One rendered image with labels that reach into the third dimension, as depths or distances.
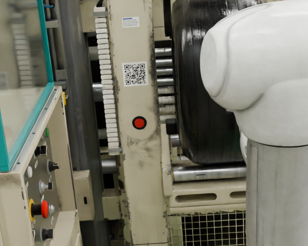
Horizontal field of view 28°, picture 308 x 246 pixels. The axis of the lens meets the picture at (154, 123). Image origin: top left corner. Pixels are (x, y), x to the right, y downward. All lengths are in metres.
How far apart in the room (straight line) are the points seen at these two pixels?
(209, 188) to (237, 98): 1.17
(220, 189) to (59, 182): 0.50
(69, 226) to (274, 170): 0.97
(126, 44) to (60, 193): 0.48
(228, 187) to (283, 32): 1.20
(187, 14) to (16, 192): 0.83
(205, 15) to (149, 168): 0.54
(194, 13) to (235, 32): 1.02
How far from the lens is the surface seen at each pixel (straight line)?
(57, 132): 1.69
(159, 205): 2.05
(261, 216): 0.87
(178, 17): 1.81
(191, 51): 1.71
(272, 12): 0.78
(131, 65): 1.87
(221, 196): 1.93
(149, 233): 2.10
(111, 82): 1.90
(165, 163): 1.90
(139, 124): 1.92
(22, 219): 1.20
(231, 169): 1.92
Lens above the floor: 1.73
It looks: 20 degrees down
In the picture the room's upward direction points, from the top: 4 degrees counter-clockwise
